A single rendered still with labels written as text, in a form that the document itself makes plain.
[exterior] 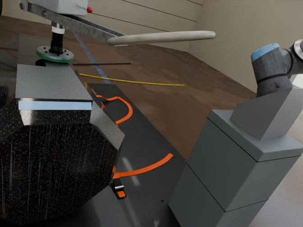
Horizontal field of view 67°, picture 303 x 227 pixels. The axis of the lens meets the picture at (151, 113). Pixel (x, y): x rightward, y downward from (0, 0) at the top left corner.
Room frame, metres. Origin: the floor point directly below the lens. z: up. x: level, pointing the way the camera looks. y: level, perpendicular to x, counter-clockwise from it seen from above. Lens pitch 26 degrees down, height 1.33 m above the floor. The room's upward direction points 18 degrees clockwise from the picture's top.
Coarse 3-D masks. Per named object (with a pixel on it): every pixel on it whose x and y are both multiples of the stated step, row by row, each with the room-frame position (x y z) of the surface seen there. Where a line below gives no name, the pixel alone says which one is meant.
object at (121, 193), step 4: (116, 176) 1.32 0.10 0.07; (116, 180) 1.29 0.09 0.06; (116, 184) 1.26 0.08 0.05; (120, 184) 1.27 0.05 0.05; (116, 188) 1.23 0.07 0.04; (120, 188) 1.25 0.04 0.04; (116, 192) 1.21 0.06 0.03; (120, 192) 1.22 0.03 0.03; (124, 192) 1.23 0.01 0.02; (120, 196) 1.18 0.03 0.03; (124, 196) 1.20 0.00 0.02
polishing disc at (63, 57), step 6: (42, 48) 1.32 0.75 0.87; (48, 48) 1.35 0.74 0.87; (42, 54) 1.23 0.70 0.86; (48, 54) 1.24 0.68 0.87; (54, 54) 1.28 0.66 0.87; (60, 54) 1.31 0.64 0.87; (66, 54) 1.34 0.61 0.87; (72, 54) 1.38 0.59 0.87; (54, 60) 1.23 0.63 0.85; (60, 60) 1.25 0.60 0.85; (66, 60) 1.28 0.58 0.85; (72, 60) 1.33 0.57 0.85
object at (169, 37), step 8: (168, 32) 0.87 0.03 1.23; (176, 32) 0.87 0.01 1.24; (184, 32) 0.88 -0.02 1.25; (192, 32) 0.90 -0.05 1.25; (200, 32) 0.92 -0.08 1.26; (208, 32) 0.96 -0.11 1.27; (112, 40) 0.93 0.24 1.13; (120, 40) 0.89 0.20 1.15; (128, 40) 0.87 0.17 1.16; (136, 40) 0.86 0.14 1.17; (144, 40) 0.86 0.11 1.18; (152, 40) 0.85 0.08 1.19; (160, 40) 0.86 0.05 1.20; (168, 40) 0.86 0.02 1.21; (176, 40) 0.88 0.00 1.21; (184, 40) 1.28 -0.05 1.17; (192, 40) 1.26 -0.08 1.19
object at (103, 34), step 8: (32, 8) 1.33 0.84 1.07; (40, 8) 1.31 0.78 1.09; (48, 16) 1.28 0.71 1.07; (56, 16) 1.26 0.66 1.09; (64, 16) 1.24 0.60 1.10; (72, 16) 1.36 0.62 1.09; (64, 24) 1.24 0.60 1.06; (72, 24) 1.22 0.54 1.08; (80, 24) 1.20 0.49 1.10; (88, 24) 1.32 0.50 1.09; (96, 24) 1.30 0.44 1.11; (80, 32) 1.19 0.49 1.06; (88, 32) 1.17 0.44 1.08; (96, 32) 1.16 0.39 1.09; (104, 32) 1.14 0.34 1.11; (112, 32) 1.25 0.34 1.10; (104, 40) 1.14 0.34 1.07
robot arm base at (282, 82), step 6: (264, 78) 1.22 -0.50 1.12; (270, 78) 1.21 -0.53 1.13; (276, 78) 1.20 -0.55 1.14; (282, 78) 1.20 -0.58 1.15; (288, 78) 1.23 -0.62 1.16; (258, 84) 1.25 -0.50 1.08; (264, 84) 1.21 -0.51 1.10; (270, 84) 1.19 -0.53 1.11; (276, 84) 1.18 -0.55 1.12; (282, 84) 1.17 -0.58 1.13; (288, 84) 1.18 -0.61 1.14; (258, 90) 1.23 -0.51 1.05; (264, 90) 1.19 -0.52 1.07; (270, 90) 1.16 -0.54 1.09; (276, 90) 1.15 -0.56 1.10; (258, 96) 1.20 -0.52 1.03
